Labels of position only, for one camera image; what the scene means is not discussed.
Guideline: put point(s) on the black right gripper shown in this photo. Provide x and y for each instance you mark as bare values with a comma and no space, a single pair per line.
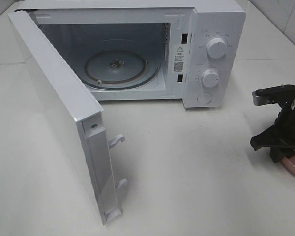
281,137

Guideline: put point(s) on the round door release button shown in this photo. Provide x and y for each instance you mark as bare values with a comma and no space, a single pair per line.
204,98

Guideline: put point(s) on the white microwave door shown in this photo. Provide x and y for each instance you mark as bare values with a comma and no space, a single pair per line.
74,115

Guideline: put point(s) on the white lower dial knob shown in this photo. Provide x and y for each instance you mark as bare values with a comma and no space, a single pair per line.
210,78

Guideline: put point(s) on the white dial knob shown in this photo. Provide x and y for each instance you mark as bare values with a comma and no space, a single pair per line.
216,47
210,78

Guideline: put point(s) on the white upper dial knob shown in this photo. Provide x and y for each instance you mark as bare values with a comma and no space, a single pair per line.
216,47

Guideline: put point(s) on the white microwave oven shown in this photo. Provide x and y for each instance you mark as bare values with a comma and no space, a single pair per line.
175,31

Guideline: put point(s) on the glass turntable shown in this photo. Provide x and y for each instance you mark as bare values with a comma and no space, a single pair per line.
119,69

